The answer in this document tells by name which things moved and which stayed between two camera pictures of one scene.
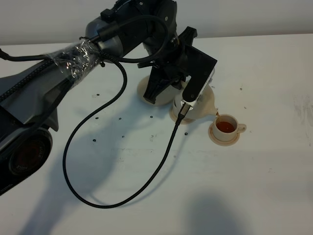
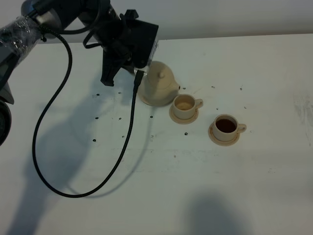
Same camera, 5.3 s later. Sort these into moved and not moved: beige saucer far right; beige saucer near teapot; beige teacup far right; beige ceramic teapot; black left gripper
Moved: black left gripper; beige ceramic teapot
Not moved: beige teacup far right; beige saucer far right; beige saucer near teapot
